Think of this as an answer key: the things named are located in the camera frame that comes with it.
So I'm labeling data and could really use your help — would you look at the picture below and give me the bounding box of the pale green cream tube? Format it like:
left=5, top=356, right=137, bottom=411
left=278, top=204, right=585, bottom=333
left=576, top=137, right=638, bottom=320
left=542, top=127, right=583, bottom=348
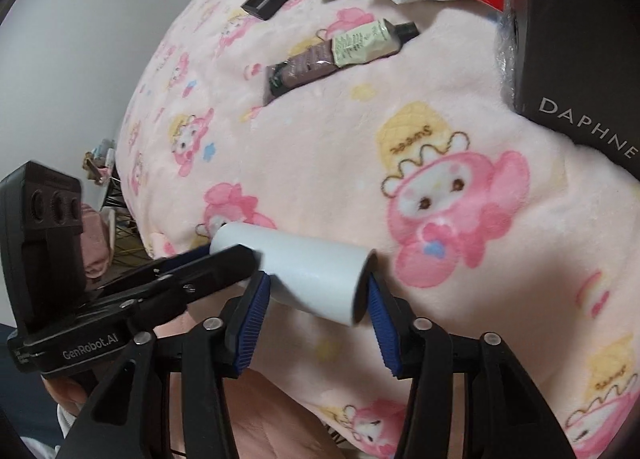
left=331, top=20, right=420, bottom=68

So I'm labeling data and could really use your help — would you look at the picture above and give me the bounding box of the wire basket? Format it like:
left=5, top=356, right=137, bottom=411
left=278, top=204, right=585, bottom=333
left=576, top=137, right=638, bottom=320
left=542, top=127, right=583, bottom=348
left=100, top=179, right=151, bottom=260

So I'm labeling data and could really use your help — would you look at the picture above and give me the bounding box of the clear plastic wrap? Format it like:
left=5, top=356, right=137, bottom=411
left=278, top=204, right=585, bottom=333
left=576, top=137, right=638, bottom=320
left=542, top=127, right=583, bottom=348
left=492, top=0, right=524, bottom=105

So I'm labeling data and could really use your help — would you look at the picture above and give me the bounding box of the person's right hand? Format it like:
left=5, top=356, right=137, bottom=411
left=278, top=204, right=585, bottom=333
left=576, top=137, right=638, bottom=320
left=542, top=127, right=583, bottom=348
left=227, top=368, right=362, bottom=459

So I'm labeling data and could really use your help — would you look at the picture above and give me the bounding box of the person's left hand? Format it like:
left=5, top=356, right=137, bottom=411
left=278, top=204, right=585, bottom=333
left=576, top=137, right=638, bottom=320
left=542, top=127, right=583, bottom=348
left=42, top=373, right=102, bottom=416

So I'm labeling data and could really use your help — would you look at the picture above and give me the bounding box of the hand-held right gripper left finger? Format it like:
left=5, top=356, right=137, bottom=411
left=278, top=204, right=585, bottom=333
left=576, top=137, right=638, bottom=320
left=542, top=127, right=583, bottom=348
left=57, top=271, right=273, bottom=459

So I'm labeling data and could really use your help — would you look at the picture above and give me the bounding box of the white paper roll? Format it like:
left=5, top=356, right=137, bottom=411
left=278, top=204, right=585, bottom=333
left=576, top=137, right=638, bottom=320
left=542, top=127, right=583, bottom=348
left=209, top=222, right=379, bottom=328

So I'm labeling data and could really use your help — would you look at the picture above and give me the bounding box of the pink printed blanket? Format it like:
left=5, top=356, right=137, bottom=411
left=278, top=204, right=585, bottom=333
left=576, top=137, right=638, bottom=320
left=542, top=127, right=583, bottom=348
left=117, top=0, right=640, bottom=459

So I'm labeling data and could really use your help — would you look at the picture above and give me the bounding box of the black cardboard shoe box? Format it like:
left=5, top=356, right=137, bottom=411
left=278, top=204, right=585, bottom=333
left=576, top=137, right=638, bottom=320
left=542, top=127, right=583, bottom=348
left=507, top=0, right=640, bottom=173

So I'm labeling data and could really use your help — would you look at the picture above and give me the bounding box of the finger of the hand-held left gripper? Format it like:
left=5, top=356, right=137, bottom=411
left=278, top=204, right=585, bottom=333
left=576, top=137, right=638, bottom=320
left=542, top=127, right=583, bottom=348
left=120, top=244, right=259, bottom=336
left=92, top=245, right=214, bottom=298

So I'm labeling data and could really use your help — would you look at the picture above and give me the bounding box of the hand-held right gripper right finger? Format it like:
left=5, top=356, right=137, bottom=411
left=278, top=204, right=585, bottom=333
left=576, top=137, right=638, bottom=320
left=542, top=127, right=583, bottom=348
left=366, top=273, right=579, bottom=459

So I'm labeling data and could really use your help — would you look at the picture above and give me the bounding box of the brown cream tube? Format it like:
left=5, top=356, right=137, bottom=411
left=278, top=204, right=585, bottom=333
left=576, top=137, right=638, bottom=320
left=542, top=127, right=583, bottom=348
left=262, top=39, right=339, bottom=105

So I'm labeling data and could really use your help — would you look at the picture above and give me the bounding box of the pink cloth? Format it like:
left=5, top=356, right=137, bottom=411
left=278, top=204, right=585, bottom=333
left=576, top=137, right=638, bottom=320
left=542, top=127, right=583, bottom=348
left=82, top=206, right=119, bottom=280

